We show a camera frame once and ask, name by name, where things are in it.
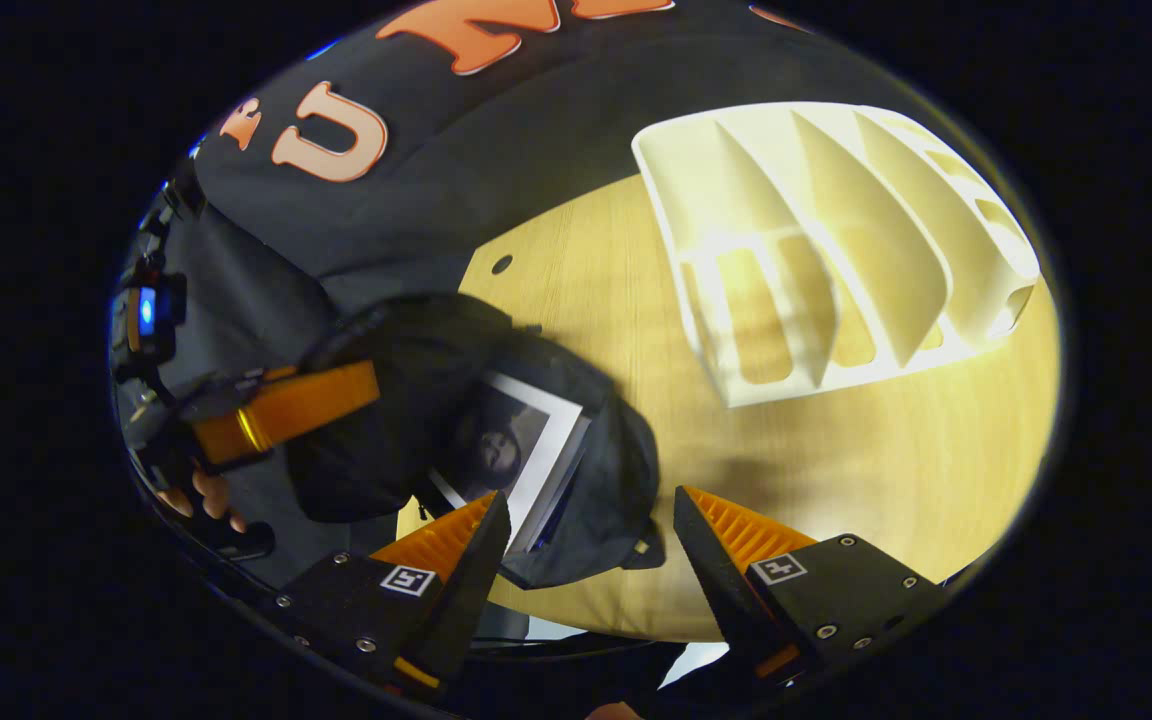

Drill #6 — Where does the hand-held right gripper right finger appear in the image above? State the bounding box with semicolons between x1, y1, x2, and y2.
672;485;949;693

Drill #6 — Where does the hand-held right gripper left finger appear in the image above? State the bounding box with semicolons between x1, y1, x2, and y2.
272;490;514;701

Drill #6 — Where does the black schoolbag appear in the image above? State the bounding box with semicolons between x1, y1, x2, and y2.
286;292;667;591

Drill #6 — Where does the grey portrait cover book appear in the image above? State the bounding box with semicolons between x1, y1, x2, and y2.
426;372;592;556

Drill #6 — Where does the cream plastic bookshelf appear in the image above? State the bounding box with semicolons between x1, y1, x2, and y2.
631;100;1042;409

